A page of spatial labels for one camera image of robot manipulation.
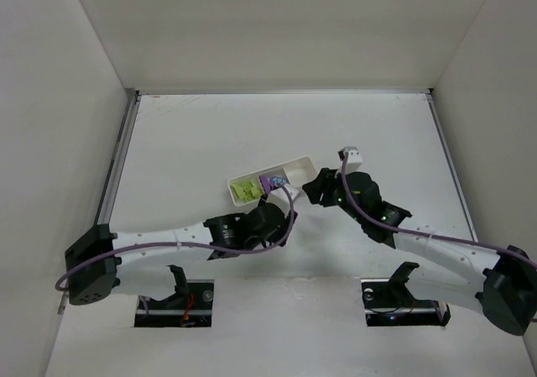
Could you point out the purple long lego brick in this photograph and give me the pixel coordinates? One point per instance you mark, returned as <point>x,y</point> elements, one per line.
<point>264,182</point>

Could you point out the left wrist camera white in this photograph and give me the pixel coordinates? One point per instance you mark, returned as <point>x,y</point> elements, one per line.
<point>283,195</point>

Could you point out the white front board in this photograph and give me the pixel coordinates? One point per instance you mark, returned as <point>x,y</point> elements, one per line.
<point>281,327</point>

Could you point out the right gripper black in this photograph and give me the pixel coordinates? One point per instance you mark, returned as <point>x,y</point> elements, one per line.
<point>320,186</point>

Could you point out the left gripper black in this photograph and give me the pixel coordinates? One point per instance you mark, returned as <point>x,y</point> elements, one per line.
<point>288,219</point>

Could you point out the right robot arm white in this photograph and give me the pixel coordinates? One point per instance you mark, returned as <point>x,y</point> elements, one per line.
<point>497,283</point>

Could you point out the right aluminium rail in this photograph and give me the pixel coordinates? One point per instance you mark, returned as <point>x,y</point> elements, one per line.
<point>461,198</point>

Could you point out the white three-compartment tray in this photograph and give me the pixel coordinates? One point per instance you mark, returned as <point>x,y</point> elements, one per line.
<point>297,172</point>

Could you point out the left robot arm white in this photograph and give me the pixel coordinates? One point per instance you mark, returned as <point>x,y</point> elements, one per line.
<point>145,258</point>

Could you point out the purple patterned lego brick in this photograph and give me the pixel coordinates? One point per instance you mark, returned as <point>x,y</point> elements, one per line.
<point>277,181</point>

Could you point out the green lego brick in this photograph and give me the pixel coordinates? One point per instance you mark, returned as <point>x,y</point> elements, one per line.
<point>245,191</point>

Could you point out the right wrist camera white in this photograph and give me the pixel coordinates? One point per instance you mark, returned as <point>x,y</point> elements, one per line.
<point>351,157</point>

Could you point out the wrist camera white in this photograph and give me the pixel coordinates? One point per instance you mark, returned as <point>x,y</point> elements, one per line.
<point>283,195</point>
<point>351,157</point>

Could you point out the aluminium rail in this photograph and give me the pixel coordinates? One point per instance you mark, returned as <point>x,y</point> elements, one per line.
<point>461,198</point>
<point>111,184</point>

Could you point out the left aluminium rail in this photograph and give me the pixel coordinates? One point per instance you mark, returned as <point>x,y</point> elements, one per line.
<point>111,184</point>

